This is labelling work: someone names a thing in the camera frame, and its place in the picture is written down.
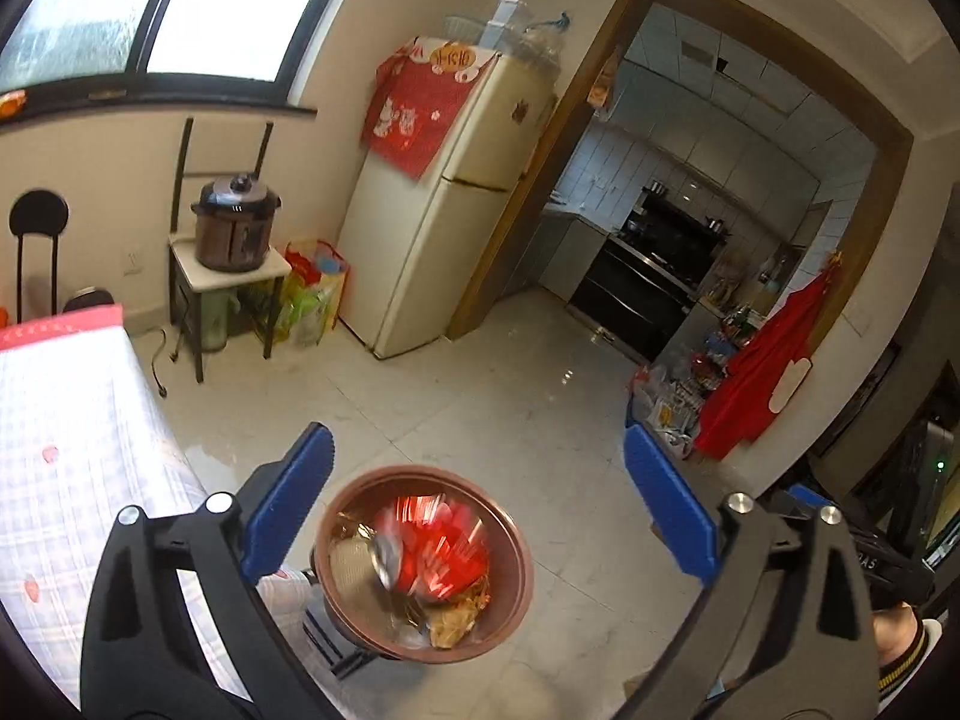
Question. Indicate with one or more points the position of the person's right hand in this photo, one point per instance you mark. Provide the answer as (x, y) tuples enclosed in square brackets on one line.
[(896, 630)]

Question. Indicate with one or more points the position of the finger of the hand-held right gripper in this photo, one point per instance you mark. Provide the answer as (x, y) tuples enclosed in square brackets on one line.
[(799, 493)]

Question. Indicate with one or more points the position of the red desk calendar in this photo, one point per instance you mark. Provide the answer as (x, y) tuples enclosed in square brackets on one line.
[(60, 326)]

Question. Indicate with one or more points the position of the black framed window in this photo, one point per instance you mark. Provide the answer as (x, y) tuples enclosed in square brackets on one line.
[(82, 7)]

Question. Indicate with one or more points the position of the green electric kettle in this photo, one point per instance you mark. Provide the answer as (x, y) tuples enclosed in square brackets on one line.
[(217, 322)]

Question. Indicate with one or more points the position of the grey kitchen cabinet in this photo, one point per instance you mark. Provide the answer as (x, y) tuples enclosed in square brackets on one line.
[(570, 255)]

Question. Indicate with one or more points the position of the red foil packet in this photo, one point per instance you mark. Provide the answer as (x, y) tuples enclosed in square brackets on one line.
[(435, 547)]

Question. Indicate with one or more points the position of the cream refrigerator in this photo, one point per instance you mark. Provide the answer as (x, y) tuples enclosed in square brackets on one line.
[(435, 240)]

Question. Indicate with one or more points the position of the clear plastic jug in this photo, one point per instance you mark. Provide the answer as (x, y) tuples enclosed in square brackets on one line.
[(546, 41)]

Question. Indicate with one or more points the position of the crumpled yellow paper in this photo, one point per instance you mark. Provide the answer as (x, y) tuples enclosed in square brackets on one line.
[(454, 624)]

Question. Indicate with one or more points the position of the brown plastic bin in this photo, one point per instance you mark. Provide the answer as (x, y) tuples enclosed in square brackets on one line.
[(510, 600)]

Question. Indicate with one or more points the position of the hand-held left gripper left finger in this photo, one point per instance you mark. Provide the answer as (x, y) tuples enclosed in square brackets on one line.
[(289, 495)]

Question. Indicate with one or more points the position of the beige mesh sleeve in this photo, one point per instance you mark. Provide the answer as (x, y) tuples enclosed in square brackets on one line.
[(354, 574)]

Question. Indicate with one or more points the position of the white lidded plastic container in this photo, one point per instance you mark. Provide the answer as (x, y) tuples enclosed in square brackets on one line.
[(504, 22)]

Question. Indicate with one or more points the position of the clear plastic tub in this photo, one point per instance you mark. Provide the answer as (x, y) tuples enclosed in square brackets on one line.
[(465, 28)]

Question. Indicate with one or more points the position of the orange snack packet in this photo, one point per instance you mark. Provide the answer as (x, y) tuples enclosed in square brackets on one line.
[(11, 101)]

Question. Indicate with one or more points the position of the black waste bin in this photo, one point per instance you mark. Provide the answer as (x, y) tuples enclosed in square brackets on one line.
[(88, 300)]

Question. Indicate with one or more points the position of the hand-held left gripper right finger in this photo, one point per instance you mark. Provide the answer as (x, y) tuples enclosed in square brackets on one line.
[(667, 510)]

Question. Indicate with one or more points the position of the red hanging apron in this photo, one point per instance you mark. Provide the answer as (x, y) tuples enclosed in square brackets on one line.
[(757, 382)]

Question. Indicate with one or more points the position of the red shopping bag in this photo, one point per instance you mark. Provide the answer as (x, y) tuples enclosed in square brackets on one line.
[(326, 277)]

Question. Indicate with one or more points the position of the orange hanging decoration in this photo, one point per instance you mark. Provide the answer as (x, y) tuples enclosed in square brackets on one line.
[(601, 82)]

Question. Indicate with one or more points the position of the wooden door frame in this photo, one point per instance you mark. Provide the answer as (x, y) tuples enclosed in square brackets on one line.
[(525, 187)]

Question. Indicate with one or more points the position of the yellow green plastic bag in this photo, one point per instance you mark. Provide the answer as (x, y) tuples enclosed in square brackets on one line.
[(289, 315)]

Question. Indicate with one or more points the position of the pile of plastic bags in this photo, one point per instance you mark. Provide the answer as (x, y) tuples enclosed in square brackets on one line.
[(675, 397)]

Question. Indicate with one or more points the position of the brown electric pressure cooker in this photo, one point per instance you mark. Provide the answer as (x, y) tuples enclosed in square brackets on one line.
[(234, 225)]

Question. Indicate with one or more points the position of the small white topped table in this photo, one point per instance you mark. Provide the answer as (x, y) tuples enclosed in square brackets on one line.
[(225, 281)]

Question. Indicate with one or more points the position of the black round back chair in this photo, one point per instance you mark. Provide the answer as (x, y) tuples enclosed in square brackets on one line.
[(37, 214)]

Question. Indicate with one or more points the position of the table with checked tablecloth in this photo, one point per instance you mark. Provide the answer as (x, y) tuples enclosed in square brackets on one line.
[(75, 450)]

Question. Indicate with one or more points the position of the red printed cloth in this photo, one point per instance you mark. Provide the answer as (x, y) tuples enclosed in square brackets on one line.
[(420, 112)]

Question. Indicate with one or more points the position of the silver foil wrapper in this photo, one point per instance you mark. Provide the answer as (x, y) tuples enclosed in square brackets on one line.
[(384, 555)]

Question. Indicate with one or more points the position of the cluttered kitchen shelf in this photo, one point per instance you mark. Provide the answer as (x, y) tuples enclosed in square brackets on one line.
[(750, 285)]

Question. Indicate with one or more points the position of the black integrated stove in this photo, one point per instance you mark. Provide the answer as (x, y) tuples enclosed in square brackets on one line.
[(645, 277)]

